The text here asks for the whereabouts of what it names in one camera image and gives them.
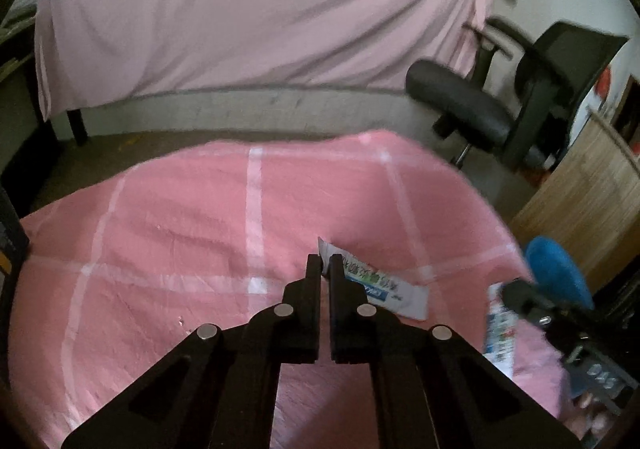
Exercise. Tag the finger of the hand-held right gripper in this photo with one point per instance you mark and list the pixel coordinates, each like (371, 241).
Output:
(520, 296)

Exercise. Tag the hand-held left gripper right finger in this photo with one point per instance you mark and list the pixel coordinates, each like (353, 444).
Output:
(336, 289)

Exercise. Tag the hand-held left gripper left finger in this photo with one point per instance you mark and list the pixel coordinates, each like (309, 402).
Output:
(314, 289)

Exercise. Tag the blue plastic basin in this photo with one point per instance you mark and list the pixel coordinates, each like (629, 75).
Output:
(555, 264)

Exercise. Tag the printed white packet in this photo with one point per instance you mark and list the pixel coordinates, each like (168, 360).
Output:
(500, 344)

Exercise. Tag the white toothpaste tube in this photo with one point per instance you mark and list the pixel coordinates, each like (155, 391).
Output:
(395, 296)

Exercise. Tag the person's right hand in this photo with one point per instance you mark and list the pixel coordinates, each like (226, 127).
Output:
(592, 429)

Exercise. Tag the wooden cabinet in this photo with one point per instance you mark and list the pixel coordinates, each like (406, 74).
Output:
(575, 189)

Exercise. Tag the pink checked tablecloth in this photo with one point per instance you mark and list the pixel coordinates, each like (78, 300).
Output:
(175, 239)

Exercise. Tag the black office chair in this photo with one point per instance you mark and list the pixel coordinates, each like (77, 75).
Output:
(460, 104)

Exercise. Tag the red hanging ornament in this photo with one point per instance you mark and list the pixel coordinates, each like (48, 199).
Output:
(603, 81)

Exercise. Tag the pink hanging sheet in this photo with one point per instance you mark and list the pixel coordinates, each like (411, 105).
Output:
(250, 4)

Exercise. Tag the blue cardboard box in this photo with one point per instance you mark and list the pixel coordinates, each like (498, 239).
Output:
(10, 239)

